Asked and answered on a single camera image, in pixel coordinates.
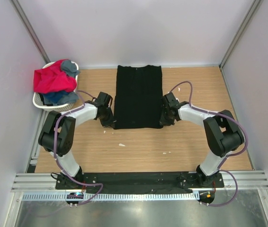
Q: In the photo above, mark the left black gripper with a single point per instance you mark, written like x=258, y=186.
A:
x=111, y=121

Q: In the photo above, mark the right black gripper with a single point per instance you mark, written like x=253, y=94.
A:
x=164, y=122

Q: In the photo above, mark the black t shirt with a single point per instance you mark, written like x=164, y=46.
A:
x=138, y=101

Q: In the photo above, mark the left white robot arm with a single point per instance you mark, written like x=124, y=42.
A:
x=57, y=133

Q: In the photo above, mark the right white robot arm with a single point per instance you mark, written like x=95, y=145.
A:
x=223, y=134

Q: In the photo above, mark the dark blue t shirt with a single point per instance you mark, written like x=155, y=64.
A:
x=60, y=98

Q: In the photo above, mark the grey blue t shirt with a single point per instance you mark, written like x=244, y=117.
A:
x=69, y=68

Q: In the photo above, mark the red t shirt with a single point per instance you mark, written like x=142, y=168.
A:
x=53, y=79

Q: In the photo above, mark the white laundry basket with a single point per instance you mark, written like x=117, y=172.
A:
x=37, y=101

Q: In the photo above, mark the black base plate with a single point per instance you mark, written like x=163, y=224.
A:
x=150, y=182

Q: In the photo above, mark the white slotted cable duct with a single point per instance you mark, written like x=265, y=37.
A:
x=77, y=196

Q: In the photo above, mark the aluminium frame rail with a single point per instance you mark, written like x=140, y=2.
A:
x=43, y=182

